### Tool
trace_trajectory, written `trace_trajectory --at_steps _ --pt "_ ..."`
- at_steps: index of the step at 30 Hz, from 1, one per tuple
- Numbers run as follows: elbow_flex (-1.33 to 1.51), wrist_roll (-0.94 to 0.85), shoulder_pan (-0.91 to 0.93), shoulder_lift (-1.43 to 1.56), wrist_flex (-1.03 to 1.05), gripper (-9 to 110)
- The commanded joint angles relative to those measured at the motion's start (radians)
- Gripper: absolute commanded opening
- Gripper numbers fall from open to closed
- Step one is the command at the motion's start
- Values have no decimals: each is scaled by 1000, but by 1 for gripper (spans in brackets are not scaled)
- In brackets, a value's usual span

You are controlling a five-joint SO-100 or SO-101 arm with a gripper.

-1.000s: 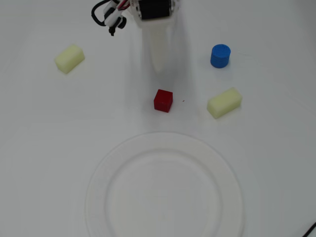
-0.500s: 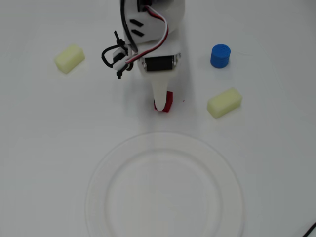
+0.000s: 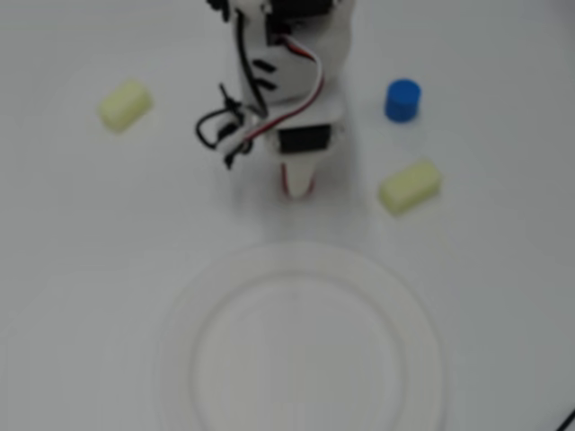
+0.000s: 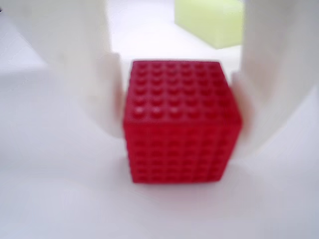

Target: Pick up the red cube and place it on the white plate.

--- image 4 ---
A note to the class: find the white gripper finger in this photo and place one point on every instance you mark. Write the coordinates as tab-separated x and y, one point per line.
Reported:
279	62
82	49

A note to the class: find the red studded cube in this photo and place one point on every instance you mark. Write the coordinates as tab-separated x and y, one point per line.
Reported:
179	124

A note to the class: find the pale yellow rectangular block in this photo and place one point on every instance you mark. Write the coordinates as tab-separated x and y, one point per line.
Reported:
211	22

